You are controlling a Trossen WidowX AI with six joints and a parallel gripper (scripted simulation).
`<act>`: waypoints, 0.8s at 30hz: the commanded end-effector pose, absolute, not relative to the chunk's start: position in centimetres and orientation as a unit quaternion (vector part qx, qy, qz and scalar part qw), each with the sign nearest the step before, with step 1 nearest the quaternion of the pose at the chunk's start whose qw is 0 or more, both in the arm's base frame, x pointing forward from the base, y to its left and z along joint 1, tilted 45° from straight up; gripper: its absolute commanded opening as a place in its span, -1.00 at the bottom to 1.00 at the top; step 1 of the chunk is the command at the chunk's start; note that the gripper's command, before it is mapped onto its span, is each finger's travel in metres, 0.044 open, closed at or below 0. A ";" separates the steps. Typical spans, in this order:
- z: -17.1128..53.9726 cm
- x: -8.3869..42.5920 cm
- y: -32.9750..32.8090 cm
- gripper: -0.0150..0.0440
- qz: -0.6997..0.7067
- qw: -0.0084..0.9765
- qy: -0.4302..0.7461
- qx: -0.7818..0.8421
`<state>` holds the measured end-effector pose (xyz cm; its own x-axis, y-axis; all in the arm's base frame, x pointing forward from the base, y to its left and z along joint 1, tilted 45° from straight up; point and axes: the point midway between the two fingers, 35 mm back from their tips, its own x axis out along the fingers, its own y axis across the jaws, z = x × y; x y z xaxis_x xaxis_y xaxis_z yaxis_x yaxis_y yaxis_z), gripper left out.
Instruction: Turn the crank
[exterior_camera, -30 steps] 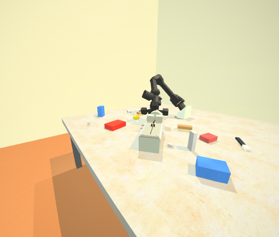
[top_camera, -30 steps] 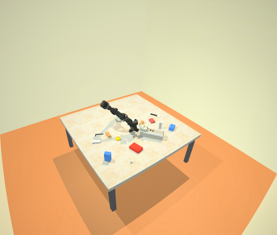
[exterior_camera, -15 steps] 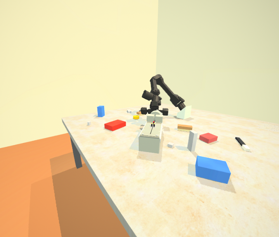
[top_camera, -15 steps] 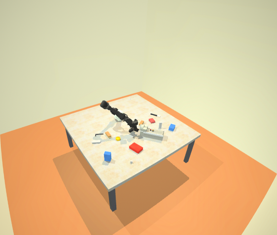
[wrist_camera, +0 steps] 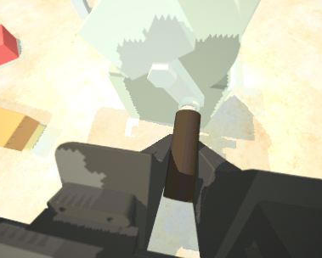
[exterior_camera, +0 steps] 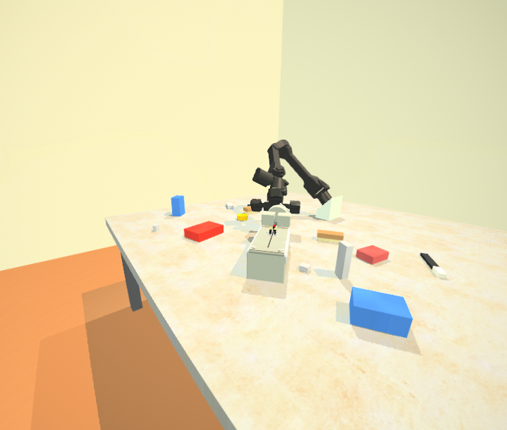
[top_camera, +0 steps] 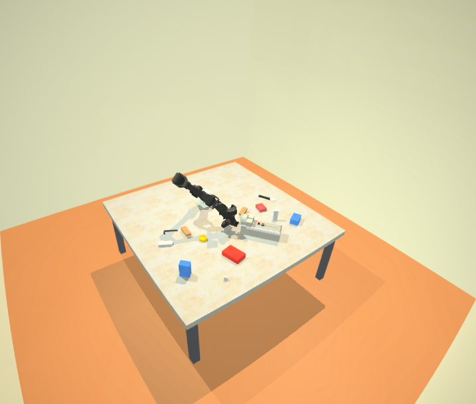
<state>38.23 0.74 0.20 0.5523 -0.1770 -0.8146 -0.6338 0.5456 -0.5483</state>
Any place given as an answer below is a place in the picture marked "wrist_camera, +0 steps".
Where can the red rectangular block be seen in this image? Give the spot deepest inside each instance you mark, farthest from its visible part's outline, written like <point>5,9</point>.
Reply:
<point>8,46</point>

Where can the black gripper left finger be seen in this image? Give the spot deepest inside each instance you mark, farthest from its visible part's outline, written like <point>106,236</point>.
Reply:
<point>140,173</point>

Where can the white rectangular bar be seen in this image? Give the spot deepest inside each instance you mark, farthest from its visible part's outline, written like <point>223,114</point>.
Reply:
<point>81,7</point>

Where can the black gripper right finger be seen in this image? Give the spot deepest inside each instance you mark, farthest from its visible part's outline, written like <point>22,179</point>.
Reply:
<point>225,196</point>

